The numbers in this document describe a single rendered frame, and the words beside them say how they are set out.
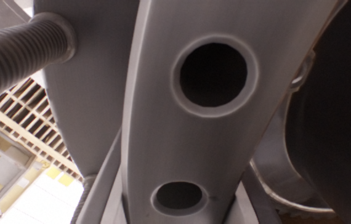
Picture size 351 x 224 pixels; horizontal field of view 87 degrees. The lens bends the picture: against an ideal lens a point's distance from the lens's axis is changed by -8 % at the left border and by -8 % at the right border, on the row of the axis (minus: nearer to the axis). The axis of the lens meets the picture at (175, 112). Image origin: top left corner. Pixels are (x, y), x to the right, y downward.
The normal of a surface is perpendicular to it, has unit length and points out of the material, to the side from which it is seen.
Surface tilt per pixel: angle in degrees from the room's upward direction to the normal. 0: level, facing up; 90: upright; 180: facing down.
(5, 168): 90
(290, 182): 90
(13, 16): 90
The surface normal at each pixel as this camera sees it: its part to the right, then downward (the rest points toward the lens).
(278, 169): 0.02, 0.51
